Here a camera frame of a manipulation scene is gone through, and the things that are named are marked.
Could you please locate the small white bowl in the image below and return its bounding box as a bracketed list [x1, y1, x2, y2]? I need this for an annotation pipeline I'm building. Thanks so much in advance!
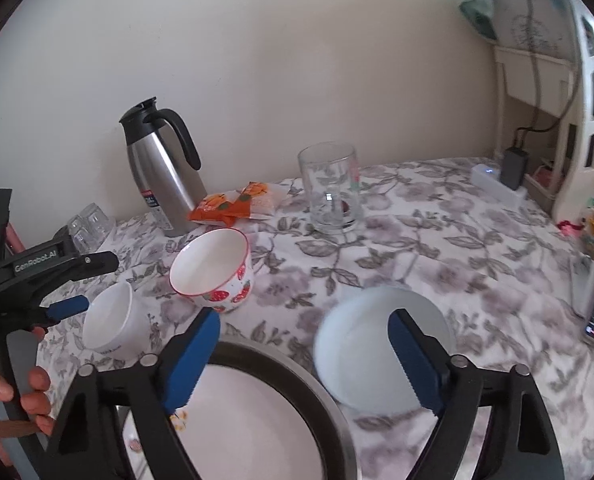
[82, 281, 151, 352]

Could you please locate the black charger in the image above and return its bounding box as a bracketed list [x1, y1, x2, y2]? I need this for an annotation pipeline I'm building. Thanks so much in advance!
[500, 147, 531, 191]

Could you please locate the pale blue bowl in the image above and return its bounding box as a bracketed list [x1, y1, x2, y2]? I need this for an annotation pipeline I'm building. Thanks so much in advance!
[313, 287, 457, 415]

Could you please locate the white power strip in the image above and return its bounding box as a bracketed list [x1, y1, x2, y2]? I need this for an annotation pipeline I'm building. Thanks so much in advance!
[471, 163, 528, 207]

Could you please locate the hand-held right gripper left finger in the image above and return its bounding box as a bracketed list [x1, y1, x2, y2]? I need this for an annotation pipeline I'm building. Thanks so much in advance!
[44, 306, 222, 480]

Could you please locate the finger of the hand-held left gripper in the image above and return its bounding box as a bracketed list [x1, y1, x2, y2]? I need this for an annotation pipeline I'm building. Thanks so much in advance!
[0, 295, 90, 333]
[52, 251, 120, 283]

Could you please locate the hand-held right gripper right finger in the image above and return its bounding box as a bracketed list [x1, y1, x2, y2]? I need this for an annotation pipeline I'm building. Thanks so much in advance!
[387, 308, 565, 480]

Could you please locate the clear fruit-print snack packet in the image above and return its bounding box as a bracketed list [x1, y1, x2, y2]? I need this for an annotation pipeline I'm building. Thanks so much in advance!
[237, 181, 291, 221]

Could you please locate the white printed bag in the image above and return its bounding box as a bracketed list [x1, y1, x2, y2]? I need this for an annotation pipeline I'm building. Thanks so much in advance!
[490, 0, 575, 63]

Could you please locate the black charger cable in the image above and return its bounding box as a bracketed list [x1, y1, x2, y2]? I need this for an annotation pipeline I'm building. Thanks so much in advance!
[514, 0, 558, 151]

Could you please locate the white openwork storage shelf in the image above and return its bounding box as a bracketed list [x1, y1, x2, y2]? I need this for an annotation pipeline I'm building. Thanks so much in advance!
[492, 0, 594, 226]

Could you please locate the small glass cup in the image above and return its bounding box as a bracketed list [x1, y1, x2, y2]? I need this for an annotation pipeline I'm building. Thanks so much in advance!
[67, 215, 96, 254]
[82, 202, 116, 241]

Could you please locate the teal cloth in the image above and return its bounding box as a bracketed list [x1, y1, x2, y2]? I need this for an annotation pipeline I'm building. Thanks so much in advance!
[458, 0, 499, 41]

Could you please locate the strawberry print bowl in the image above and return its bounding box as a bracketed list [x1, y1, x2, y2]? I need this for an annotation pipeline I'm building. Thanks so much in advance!
[169, 228, 254, 314]

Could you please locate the clear glass mug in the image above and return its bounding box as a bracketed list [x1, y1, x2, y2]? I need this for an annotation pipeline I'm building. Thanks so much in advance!
[297, 142, 363, 234]

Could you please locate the grey phone stand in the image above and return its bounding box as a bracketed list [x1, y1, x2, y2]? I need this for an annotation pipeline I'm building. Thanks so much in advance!
[570, 255, 594, 318]

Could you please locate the person's left hand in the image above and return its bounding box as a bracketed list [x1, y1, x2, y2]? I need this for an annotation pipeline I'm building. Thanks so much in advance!
[0, 327, 56, 438]

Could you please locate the stainless steel thermos jug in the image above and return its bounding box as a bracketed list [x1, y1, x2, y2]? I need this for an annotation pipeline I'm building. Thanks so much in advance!
[119, 96, 202, 238]

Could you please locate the stainless steel plate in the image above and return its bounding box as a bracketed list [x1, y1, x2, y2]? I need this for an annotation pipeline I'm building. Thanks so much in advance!
[118, 340, 359, 480]

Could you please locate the black-rimmed ginkgo print plate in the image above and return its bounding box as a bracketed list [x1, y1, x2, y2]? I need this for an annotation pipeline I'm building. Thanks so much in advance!
[122, 360, 326, 480]

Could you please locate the orange snack packet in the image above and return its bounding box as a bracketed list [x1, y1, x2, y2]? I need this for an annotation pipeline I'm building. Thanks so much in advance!
[187, 191, 255, 226]

